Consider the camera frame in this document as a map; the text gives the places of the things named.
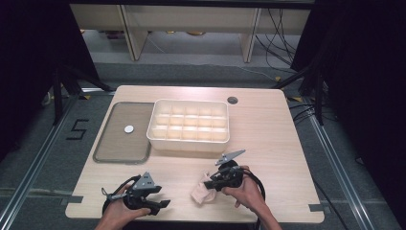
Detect aluminium floor rail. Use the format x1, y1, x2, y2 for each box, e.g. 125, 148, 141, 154
306, 111, 379, 230
0, 92, 81, 230

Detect person's left hand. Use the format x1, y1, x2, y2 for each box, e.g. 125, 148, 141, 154
99, 184, 152, 225

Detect black hanging cables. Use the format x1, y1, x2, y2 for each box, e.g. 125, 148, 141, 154
254, 8, 308, 75

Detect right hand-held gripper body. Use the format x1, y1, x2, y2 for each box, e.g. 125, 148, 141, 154
214, 149, 247, 190

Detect pink sock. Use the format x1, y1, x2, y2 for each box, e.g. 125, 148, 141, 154
190, 172, 219, 206

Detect white divided storage box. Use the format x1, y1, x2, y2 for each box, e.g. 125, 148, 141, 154
146, 98, 231, 153

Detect black metal stand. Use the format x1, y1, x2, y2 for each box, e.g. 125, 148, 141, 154
270, 61, 326, 127
52, 62, 115, 127

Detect person's right hand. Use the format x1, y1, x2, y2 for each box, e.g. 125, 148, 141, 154
221, 165, 266, 214

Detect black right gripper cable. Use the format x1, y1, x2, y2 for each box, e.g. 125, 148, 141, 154
240, 167, 267, 230

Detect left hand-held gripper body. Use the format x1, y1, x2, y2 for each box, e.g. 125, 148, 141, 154
101, 172, 156, 211

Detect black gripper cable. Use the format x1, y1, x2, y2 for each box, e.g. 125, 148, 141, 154
240, 167, 267, 230
101, 174, 142, 216

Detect grey flat tray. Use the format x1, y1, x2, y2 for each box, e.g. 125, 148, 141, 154
92, 101, 155, 165

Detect white floor cable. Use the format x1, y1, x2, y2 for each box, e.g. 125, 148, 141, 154
219, 63, 280, 82

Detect beige background desk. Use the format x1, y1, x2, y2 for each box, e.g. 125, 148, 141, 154
70, 3, 312, 63

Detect black floor cables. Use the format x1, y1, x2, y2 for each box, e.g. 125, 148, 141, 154
287, 103, 318, 125

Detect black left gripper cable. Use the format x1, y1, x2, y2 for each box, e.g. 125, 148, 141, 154
101, 174, 142, 216

